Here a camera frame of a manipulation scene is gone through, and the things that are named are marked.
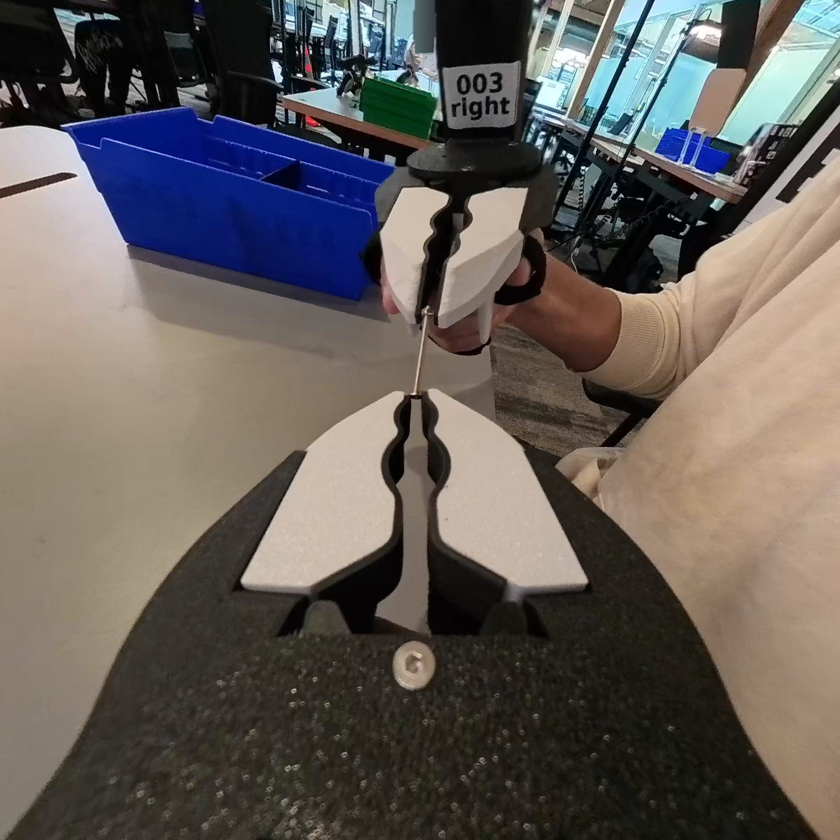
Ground person's right hand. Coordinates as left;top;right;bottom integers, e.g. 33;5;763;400
382;251;580;355

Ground black device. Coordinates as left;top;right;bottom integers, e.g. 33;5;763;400
336;55;379;101

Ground black light stand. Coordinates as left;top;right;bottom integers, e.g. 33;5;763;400
616;0;698;168

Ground person's right forearm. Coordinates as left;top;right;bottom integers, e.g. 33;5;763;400
556;157;840;421

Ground black office chair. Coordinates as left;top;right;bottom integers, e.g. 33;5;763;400
202;0;291;130

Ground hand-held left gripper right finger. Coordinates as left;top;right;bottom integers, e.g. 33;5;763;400
425;388;590;602

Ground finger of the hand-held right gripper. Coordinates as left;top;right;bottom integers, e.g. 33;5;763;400
379;187;460;327
436;189;530;329

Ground green stacked plastic bins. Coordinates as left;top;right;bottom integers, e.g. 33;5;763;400
359;75;440;140

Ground person's torso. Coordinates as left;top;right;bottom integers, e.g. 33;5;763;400
558;367;840;840

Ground black white marker board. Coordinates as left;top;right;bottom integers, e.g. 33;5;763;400
773;123;840;206

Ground blue plastic bin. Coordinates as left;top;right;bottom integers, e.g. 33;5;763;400
62;112;399;303
655;126;733;175

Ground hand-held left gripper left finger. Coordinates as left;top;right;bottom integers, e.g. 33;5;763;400
240;390;412;592

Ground cardboard panel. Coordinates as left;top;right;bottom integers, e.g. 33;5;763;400
694;68;750;160

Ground wooden desk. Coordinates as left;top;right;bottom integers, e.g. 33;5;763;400
281;85;439;157

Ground thin metal nail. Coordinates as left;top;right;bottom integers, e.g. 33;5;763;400
411;308;431;399

